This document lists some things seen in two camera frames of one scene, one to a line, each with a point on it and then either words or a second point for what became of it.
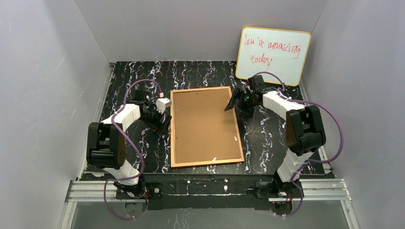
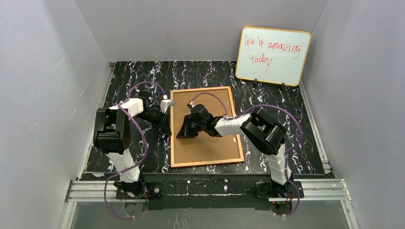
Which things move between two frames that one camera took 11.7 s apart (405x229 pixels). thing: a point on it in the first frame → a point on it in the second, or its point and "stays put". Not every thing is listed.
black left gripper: (159, 119) stays put
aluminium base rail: (316, 190) stays put
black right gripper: (239, 99) → (191, 125)
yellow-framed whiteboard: (283, 52) stays put
